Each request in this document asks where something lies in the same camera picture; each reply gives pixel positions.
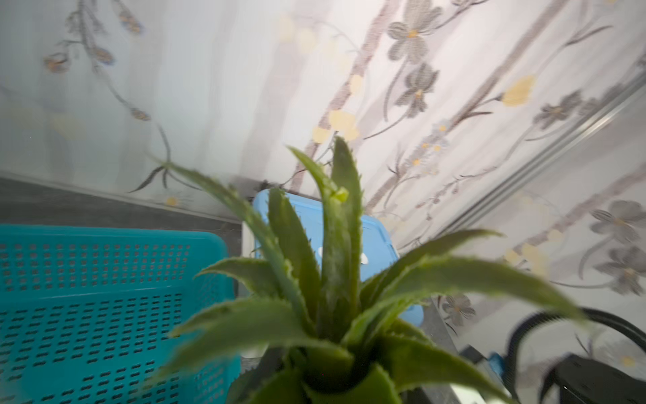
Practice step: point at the blue lidded storage box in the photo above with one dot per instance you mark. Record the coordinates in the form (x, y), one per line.
(378, 251)

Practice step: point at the teal plastic basket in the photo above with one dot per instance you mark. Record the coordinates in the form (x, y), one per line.
(86, 312)

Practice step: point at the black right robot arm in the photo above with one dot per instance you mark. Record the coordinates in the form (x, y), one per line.
(580, 380)

